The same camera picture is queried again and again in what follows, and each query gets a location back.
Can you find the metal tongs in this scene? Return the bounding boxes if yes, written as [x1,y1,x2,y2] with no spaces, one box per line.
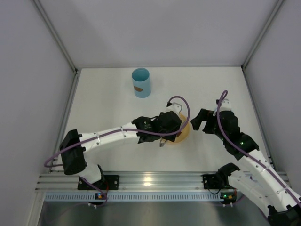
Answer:
[159,138,168,147]

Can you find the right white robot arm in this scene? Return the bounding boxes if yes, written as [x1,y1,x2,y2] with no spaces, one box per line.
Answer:
[190,109,301,226]

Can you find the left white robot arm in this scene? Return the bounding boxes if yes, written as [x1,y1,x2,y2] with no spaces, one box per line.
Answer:
[60,111,182,184]

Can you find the yellow round plate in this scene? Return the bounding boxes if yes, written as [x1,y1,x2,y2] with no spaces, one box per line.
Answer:
[166,114,190,145]

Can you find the light blue cylindrical container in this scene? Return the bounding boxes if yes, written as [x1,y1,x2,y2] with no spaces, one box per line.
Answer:
[132,68,151,98]

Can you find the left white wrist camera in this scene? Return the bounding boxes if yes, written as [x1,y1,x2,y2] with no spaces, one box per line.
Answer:
[165,102,183,116]

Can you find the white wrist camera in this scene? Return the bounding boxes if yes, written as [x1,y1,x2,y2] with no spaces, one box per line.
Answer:
[165,102,183,116]
[214,99,232,113]

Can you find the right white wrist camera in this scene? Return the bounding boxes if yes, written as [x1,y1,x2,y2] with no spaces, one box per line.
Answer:
[214,99,232,113]

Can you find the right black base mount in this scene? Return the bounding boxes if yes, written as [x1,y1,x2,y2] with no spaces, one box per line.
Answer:
[202,174,223,190]

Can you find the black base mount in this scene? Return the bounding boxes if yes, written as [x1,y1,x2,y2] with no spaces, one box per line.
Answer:
[202,174,223,190]
[77,175,119,190]

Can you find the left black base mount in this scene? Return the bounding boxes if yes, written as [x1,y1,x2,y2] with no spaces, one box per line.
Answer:
[77,175,119,190]

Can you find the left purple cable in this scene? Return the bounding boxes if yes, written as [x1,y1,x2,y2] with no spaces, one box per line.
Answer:
[44,96,190,208]

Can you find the aluminium mounting rail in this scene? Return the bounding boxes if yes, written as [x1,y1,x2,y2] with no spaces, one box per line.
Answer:
[35,171,292,193]

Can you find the right aluminium frame post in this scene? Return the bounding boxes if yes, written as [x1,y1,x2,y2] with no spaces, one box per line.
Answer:
[241,0,286,72]

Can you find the aluminium frame post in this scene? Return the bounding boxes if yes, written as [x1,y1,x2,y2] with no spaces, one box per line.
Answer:
[31,0,78,74]
[241,0,286,72]

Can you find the white slotted cable duct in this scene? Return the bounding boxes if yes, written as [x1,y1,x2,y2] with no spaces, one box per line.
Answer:
[45,192,222,202]

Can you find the left aluminium frame post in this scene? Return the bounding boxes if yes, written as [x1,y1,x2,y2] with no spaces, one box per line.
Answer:
[31,0,78,74]

